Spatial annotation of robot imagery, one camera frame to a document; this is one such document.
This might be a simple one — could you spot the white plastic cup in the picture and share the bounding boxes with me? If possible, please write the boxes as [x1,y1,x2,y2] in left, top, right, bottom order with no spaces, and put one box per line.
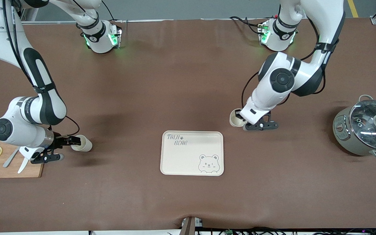
[71,135,93,153]
[229,109,248,128]

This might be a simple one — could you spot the beige bear print tray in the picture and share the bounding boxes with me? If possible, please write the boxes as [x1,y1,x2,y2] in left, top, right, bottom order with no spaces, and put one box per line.
[160,131,224,177]

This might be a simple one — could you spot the white plastic knife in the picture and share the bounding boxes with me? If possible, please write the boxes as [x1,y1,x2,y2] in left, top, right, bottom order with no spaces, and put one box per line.
[17,156,32,174]

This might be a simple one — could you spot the grey plastic knife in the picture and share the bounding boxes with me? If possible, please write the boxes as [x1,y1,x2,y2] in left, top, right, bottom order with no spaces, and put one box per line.
[3,147,21,168]

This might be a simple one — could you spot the wooden cutting board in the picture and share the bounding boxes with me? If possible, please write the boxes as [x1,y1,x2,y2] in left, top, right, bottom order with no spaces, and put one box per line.
[0,131,44,179]

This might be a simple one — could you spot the grey cooking pot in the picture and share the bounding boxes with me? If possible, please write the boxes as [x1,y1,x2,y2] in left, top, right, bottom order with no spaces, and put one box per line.
[333,95,376,160]

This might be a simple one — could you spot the glass pot lid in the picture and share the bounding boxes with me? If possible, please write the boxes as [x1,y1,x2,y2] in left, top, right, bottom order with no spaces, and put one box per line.
[350,100,376,151]

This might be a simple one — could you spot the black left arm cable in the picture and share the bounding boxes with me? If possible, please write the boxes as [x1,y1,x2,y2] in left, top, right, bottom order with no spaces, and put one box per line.
[241,13,340,110]

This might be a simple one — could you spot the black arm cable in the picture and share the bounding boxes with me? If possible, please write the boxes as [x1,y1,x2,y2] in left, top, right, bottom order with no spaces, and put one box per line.
[2,0,81,137]
[241,13,340,110]

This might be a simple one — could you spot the black base cable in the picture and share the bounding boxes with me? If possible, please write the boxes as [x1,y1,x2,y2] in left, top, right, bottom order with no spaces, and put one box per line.
[229,16,264,35]

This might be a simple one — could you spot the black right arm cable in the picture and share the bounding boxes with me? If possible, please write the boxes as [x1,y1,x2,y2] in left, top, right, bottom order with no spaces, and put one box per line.
[2,0,81,137]

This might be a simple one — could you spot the brown metal bracket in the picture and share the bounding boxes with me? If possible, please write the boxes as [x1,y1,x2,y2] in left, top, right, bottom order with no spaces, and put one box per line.
[180,216,203,235]

